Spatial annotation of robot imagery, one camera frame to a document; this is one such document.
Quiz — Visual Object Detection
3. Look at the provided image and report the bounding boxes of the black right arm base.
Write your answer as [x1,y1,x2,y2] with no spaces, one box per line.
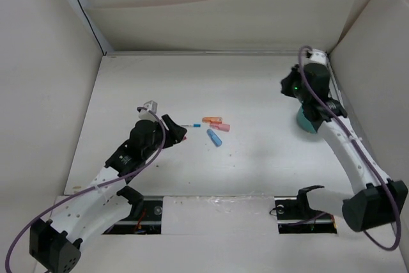
[269,197,337,235]

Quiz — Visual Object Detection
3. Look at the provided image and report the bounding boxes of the teal round divided container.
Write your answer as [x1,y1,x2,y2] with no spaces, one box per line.
[296,107,316,134]

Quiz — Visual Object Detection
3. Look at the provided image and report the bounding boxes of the orange highlighter marker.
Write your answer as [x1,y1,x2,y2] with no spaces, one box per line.
[202,116,223,124]

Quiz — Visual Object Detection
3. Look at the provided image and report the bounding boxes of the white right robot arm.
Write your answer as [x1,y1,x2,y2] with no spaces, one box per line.
[281,63,408,232]

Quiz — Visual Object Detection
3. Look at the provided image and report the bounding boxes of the pink highlighter marker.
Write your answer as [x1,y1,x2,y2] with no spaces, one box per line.
[210,123,230,132]

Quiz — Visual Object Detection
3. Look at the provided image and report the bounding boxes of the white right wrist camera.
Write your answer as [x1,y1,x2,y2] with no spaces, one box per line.
[305,49,328,66]

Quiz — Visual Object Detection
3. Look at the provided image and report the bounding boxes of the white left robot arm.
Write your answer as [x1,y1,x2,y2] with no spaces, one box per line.
[29,114,187,272]

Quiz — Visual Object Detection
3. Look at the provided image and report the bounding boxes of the blue highlighter marker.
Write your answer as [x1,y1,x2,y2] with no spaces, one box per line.
[206,129,222,147]

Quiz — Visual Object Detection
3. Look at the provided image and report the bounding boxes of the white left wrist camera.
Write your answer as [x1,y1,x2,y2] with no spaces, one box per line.
[137,100,158,121]

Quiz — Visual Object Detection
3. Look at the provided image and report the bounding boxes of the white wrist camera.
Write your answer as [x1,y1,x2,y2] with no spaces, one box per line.
[305,49,328,66]
[137,100,158,121]

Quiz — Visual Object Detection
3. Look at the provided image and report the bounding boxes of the blue capped white pen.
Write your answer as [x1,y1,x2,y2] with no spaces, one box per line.
[180,123,201,128]

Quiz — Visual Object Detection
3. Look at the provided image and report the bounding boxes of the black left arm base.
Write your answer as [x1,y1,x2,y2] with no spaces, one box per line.
[104,196,164,235]

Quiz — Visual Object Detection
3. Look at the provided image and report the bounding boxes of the aluminium side rail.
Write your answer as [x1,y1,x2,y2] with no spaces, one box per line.
[319,55,368,184]

